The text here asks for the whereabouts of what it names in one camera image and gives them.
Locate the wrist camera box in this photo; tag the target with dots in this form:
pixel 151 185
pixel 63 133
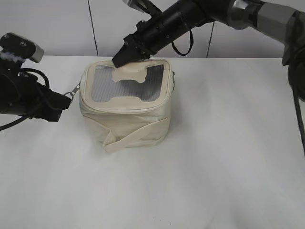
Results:
pixel 138 5
pixel 17 49

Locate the cream fabric zipper bag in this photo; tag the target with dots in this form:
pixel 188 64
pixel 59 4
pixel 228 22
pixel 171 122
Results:
pixel 129 106

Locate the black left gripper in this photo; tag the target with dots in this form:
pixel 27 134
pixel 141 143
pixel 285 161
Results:
pixel 37 100

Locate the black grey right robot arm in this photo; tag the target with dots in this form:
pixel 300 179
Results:
pixel 281 23

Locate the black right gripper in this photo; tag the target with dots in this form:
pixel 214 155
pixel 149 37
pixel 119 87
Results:
pixel 149 38

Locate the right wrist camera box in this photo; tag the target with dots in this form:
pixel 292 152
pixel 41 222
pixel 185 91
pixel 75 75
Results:
pixel 138 5

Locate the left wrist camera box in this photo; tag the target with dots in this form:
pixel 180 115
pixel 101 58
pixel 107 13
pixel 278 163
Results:
pixel 17 49

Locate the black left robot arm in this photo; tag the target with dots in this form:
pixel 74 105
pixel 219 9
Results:
pixel 9 95

